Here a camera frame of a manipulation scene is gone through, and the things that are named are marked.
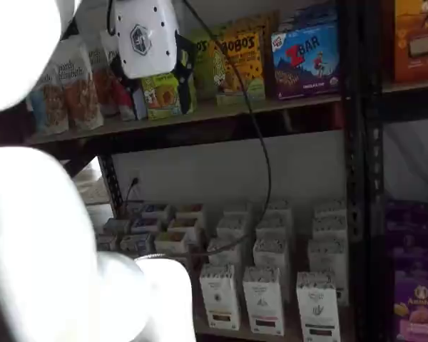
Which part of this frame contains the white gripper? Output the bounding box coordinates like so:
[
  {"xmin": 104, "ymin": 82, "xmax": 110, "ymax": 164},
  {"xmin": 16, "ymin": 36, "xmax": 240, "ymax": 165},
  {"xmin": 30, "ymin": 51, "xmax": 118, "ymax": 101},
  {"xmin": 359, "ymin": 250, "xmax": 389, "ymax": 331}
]
[{"xmin": 110, "ymin": 0, "xmax": 198, "ymax": 115}]

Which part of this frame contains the small green Bobo's box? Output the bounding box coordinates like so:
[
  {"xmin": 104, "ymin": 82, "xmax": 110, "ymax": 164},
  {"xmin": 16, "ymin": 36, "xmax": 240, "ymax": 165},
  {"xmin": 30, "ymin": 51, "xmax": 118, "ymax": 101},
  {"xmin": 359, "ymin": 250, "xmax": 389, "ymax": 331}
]
[{"xmin": 140, "ymin": 72, "xmax": 197, "ymax": 120}]

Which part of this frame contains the tall green Bobo's box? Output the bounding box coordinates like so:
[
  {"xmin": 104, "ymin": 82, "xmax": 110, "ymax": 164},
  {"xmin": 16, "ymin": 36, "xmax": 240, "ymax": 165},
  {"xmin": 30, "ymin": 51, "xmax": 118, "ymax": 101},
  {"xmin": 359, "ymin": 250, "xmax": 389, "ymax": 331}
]
[{"xmin": 190, "ymin": 27, "xmax": 223, "ymax": 101}]

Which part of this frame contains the yellow Bobo's box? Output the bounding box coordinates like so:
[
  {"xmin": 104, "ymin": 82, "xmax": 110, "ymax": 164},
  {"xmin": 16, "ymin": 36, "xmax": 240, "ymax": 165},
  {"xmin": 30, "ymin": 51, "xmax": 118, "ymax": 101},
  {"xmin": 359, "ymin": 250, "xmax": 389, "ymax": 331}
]
[{"xmin": 213, "ymin": 30, "xmax": 267, "ymax": 106}]

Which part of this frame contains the brown snack box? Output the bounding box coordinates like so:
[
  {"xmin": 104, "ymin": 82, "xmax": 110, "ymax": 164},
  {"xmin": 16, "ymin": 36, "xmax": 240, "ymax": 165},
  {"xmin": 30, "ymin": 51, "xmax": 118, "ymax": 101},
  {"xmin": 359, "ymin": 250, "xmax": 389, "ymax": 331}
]
[{"xmin": 228, "ymin": 10, "xmax": 281, "ymax": 99}]

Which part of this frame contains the small white box blue print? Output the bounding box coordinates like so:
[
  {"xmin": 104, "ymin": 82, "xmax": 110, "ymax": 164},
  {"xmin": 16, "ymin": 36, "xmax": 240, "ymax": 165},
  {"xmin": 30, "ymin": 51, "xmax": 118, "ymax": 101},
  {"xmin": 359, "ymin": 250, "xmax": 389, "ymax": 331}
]
[
  {"xmin": 119, "ymin": 233, "xmax": 154, "ymax": 256},
  {"xmin": 130, "ymin": 217, "xmax": 163, "ymax": 235},
  {"xmin": 141, "ymin": 202, "xmax": 170, "ymax": 219}
]

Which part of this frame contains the small white box orange print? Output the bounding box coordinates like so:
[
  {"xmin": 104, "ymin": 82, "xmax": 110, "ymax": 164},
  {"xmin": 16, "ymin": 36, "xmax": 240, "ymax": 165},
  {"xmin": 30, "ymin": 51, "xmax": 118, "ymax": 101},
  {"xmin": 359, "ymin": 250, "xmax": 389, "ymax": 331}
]
[
  {"xmin": 167, "ymin": 217, "xmax": 200, "ymax": 247},
  {"xmin": 153, "ymin": 231, "xmax": 189, "ymax": 254},
  {"xmin": 174, "ymin": 202, "xmax": 205, "ymax": 220}
]

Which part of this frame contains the blue Z Bar box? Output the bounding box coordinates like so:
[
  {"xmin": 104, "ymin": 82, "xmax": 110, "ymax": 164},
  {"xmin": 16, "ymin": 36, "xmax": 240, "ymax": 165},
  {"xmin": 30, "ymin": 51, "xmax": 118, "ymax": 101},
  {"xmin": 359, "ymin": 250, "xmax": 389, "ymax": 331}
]
[{"xmin": 270, "ymin": 23, "xmax": 342, "ymax": 101}]

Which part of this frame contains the plain blue snack box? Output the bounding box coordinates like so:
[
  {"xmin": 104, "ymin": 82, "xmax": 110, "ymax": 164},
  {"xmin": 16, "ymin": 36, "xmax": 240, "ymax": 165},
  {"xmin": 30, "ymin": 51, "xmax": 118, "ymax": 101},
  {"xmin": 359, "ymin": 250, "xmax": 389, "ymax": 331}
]
[{"xmin": 277, "ymin": 1, "xmax": 340, "ymax": 35}]

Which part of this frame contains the small white box grey print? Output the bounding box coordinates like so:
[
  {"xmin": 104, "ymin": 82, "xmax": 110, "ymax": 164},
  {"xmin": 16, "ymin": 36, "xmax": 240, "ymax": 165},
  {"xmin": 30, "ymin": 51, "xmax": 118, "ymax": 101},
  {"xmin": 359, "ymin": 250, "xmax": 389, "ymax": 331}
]
[{"xmin": 96, "ymin": 233, "xmax": 120, "ymax": 252}]

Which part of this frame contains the black metal shelf rack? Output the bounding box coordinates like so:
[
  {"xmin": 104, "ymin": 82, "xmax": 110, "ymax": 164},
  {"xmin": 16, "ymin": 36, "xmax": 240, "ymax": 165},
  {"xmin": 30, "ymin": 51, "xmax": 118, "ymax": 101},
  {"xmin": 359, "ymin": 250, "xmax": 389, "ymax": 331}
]
[
  {"xmin": 363, "ymin": 0, "xmax": 428, "ymax": 342},
  {"xmin": 28, "ymin": 0, "xmax": 367, "ymax": 342}
]

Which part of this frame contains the white tea box orange strip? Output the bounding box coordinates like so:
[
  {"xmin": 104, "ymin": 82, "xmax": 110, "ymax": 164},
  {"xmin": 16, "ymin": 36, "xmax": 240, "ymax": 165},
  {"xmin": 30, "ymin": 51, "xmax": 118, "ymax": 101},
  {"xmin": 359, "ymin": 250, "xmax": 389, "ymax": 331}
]
[{"xmin": 199, "ymin": 263, "xmax": 242, "ymax": 331}]

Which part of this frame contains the white tea box pink strip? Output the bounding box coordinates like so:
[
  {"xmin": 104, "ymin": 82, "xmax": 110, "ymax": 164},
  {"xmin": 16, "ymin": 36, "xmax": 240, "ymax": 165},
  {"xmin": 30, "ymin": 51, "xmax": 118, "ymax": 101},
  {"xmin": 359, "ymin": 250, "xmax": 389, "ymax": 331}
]
[{"xmin": 242, "ymin": 265, "xmax": 285, "ymax": 336}]

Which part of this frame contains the orange snack box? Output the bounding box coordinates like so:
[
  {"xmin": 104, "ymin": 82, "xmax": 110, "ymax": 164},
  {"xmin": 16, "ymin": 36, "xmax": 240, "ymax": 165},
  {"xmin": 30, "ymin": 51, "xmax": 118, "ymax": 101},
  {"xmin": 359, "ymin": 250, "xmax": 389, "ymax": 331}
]
[{"xmin": 393, "ymin": 0, "xmax": 428, "ymax": 84}]

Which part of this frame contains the white tea box green strip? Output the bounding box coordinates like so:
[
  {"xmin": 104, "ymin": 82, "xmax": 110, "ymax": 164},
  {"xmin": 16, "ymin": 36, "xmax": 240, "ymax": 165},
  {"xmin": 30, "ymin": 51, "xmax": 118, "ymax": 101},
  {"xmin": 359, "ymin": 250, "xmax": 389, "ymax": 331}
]
[{"xmin": 295, "ymin": 271, "xmax": 342, "ymax": 342}]

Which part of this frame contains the purple Annie's box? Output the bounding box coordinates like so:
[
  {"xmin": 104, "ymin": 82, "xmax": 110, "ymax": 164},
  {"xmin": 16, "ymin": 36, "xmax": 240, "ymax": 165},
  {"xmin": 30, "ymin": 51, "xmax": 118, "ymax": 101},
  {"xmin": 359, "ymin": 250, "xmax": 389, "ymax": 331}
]
[
  {"xmin": 392, "ymin": 269, "xmax": 428, "ymax": 342},
  {"xmin": 384, "ymin": 201, "xmax": 428, "ymax": 272}
]

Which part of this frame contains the granola bag pink label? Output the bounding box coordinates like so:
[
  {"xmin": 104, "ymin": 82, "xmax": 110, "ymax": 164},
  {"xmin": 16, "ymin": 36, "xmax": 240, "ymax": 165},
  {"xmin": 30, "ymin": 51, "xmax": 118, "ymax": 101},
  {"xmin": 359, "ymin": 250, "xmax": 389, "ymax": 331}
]
[{"xmin": 99, "ymin": 30, "xmax": 137, "ymax": 122}]

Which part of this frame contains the granola bag red label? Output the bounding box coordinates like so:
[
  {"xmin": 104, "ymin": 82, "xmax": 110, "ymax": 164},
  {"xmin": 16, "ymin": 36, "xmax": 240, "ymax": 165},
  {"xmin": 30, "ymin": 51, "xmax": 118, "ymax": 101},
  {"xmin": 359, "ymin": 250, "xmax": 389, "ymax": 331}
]
[{"xmin": 88, "ymin": 41, "xmax": 121, "ymax": 118}]

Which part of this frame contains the granola bag orange label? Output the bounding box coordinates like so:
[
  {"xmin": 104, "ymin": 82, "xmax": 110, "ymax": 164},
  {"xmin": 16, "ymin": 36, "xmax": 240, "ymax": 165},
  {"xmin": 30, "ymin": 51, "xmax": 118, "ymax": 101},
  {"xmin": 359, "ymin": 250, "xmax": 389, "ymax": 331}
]
[{"xmin": 56, "ymin": 37, "xmax": 105, "ymax": 132}]

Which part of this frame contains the granola bag blue label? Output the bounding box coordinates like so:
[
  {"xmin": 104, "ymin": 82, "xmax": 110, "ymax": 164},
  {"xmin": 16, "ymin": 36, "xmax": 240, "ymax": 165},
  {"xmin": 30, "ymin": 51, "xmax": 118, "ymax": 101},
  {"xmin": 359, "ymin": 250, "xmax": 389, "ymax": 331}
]
[{"xmin": 25, "ymin": 58, "xmax": 71, "ymax": 137}]

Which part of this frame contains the white wall outlet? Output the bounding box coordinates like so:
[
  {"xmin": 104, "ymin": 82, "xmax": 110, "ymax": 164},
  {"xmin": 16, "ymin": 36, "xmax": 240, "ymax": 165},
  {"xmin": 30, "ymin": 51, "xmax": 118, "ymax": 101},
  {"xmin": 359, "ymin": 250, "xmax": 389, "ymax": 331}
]
[{"xmin": 129, "ymin": 167, "xmax": 144, "ymax": 188}]

